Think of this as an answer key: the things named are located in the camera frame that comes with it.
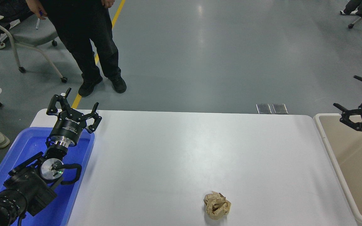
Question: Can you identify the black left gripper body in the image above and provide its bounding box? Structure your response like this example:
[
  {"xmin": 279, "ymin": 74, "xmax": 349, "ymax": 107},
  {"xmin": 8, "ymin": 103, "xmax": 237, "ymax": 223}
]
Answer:
[{"xmin": 48, "ymin": 110, "xmax": 88, "ymax": 145}]

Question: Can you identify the person's right hand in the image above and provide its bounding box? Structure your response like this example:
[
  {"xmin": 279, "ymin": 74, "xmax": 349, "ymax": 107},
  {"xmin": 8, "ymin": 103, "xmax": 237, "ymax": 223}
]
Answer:
[{"xmin": 25, "ymin": 0, "xmax": 47, "ymax": 20}]

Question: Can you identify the blue plastic tray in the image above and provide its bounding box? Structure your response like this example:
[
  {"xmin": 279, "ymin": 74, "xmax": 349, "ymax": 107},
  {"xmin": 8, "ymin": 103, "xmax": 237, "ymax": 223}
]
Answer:
[{"xmin": 0, "ymin": 126, "xmax": 96, "ymax": 226}]

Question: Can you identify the large pale plastic bin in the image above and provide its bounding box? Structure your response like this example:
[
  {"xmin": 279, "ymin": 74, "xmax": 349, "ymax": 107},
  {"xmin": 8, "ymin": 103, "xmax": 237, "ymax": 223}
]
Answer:
[{"xmin": 314, "ymin": 113, "xmax": 362, "ymax": 226}]

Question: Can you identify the grey office chair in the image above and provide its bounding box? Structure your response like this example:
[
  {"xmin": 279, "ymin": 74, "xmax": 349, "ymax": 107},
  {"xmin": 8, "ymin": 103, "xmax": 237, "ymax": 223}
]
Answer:
[{"xmin": 0, "ymin": 13, "xmax": 68, "ymax": 83}]

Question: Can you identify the black garment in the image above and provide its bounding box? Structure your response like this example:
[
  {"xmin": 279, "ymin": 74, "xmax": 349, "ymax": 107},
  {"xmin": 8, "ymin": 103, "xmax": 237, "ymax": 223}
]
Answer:
[{"xmin": 0, "ymin": 0, "xmax": 32, "ymax": 41}]

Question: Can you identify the crumpled tan paper ball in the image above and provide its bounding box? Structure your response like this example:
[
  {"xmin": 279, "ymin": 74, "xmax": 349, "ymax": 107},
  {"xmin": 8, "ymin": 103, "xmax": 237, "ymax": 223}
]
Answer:
[{"xmin": 204, "ymin": 191, "xmax": 232, "ymax": 220}]

